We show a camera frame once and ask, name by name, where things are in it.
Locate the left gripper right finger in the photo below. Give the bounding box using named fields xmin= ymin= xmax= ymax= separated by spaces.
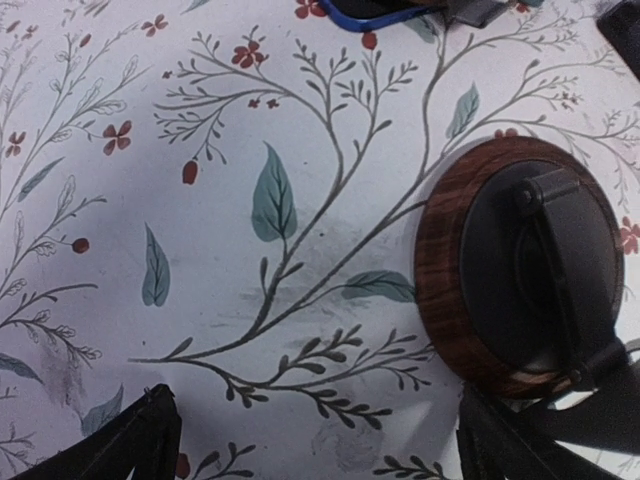
xmin=456 ymin=387 xmax=615 ymax=480

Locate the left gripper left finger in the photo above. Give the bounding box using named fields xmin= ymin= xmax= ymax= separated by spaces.
xmin=16 ymin=384 xmax=181 ymax=480

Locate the black stand wooden base front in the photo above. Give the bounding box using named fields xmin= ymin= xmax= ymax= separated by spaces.
xmin=413 ymin=135 xmax=640 ymax=451

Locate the black folding phone stand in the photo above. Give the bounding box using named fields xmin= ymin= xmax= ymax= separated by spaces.
xmin=596 ymin=1 xmax=640 ymax=78

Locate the blue phone under stand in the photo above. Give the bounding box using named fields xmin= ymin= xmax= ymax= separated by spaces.
xmin=318 ymin=0 xmax=448 ymax=33

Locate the floral table mat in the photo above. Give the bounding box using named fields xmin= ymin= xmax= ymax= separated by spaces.
xmin=1 ymin=1 xmax=639 ymax=479

